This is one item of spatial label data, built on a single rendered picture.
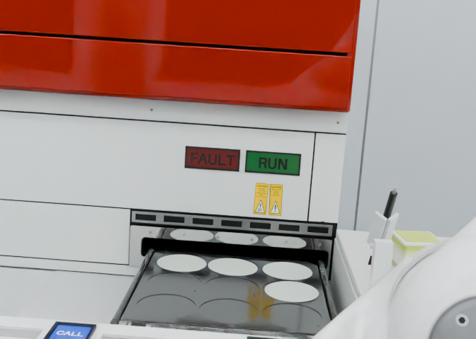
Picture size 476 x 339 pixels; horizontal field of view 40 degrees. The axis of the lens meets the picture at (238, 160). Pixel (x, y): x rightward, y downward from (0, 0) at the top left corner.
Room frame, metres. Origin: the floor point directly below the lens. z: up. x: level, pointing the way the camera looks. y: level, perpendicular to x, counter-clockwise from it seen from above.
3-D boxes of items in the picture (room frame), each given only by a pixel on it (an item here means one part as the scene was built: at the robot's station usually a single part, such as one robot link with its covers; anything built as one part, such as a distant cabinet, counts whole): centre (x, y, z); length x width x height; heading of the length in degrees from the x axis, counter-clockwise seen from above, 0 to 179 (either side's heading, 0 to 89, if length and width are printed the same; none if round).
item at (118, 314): (1.15, 0.18, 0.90); 0.37 x 0.01 x 0.01; 178
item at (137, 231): (1.36, 0.01, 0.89); 0.44 x 0.02 x 0.10; 88
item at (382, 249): (1.03, -0.25, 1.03); 0.06 x 0.04 x 0.13; 178
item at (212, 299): (1.15, 0.00, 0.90); 0.34 x 0.34 x 0.01; 88
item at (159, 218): (1.36, 0.01, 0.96); 0.44 x 0.01 x 0.02; 88
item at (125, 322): (0.97, 0.00, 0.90); 0.38 x 0.01 x 0.01; 88
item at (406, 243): (1.11, -0.33, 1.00); 0.07 x 0.07 x 0.07; 7
